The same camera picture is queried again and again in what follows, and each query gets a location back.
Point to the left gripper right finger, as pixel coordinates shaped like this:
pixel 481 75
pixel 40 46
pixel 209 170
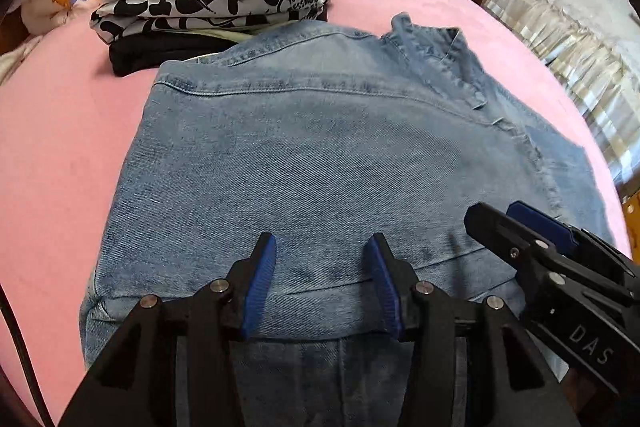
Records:
pixel 472 364

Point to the yellow green folded garment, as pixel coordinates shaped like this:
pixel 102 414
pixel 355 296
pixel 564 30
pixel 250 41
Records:
pixel 233 36

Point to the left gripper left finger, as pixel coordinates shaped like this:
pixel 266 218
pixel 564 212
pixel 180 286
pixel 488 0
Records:
pixel 169 363

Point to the black white patterned folded garment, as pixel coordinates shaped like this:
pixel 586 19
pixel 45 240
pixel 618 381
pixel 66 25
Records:
pixel 121 18

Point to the wooden drawer cabinet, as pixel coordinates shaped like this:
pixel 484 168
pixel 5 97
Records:
pixel 631 209

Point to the pink bed blanket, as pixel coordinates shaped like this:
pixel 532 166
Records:
pixel 67 123

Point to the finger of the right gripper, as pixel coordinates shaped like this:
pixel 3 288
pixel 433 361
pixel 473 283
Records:
pixel 590 321
pixel 578 245

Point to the lace covered furniture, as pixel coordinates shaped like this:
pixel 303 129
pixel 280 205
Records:
pixel 592 49

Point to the small grey cloth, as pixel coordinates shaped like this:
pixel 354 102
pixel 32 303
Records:
pixel 11 61

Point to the blue denim jacket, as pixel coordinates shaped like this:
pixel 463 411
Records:
pixel 323 136

